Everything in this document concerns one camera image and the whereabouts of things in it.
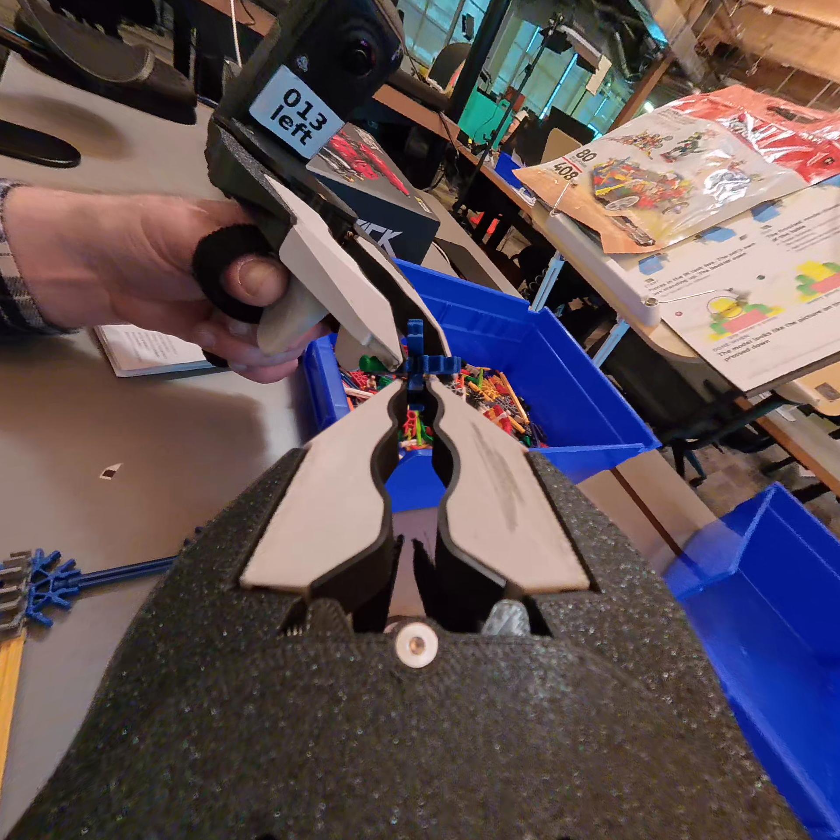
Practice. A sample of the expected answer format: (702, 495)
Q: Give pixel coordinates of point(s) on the small paper scrap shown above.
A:
(111, 471)

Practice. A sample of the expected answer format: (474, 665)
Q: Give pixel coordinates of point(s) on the white document stand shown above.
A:
(590, 262)

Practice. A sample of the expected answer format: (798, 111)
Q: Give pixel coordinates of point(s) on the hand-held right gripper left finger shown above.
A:
(321, 518)

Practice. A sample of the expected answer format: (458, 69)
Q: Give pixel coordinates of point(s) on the person's left hand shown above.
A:
(98, 262)

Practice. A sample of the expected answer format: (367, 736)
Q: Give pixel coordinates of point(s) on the long blue rod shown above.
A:
(124, 571)

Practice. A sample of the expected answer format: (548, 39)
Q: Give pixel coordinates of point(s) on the person's left forearm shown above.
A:
(13, 289)

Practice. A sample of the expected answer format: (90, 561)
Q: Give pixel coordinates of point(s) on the black oval object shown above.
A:
(39, 145)

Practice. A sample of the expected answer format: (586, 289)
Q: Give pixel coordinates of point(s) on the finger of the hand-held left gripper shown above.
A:
(328, 275)
(410, 298)

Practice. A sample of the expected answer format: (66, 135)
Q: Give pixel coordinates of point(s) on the grey connector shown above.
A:
(13, 590)

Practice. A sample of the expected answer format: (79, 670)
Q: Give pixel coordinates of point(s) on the dark toy car set box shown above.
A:
(394, 223)

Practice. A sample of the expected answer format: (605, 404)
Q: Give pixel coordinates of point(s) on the teal container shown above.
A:
(489, 118)

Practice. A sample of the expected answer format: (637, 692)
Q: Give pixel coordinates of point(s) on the printed instruction sheet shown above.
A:
(754, 315)

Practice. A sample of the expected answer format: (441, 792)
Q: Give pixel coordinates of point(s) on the empty blue bin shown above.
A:
(508, 170)
(774, 623)

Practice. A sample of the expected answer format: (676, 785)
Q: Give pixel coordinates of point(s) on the blue snowflake connector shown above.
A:
(426, 365)
(49, 584)

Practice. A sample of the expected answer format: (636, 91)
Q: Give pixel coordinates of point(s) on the pile of colourful construction pieces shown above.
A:
(492, 407)

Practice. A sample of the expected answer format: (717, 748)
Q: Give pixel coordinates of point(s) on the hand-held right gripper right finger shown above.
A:
(512, 525)

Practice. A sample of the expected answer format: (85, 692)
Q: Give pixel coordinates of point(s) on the black pole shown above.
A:
(479, 59)

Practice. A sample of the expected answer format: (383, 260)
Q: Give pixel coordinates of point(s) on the short green rod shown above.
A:
(373, 363)

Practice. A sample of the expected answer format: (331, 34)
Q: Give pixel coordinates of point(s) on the blue parts bin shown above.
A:
(564, 387)

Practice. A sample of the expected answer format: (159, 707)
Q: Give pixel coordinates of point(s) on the white instruction booklet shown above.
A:
(144, 351)

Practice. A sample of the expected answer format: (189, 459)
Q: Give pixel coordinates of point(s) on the printed plastic parts bag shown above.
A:
(656, 170)

